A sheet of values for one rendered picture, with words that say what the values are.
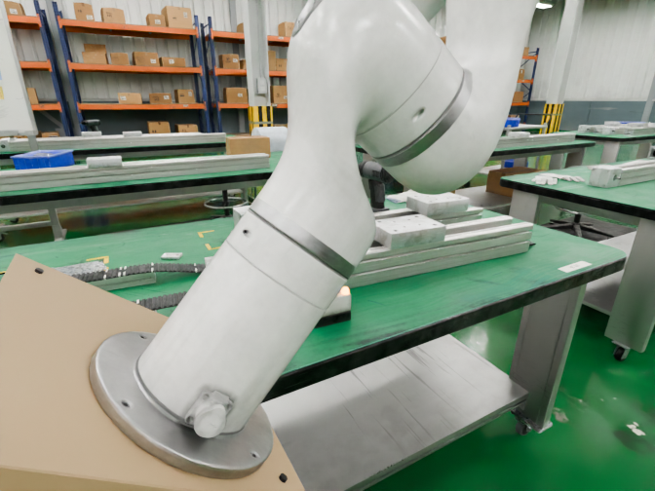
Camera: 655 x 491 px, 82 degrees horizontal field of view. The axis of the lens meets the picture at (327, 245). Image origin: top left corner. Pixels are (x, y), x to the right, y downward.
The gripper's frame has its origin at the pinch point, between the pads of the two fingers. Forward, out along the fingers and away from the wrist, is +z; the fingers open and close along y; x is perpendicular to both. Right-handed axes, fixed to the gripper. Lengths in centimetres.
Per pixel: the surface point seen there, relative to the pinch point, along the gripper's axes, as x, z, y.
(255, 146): 40, 9, -225
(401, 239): 22.7, 6.6, -7.5
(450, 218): 56, 11, -28
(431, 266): 33.0, 15.7, -8.0
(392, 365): 45, 73, -38
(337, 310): 0.9, 14.3, 4.0
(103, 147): -73, 17, -352
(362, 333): 3.7, 17.4, 9.0
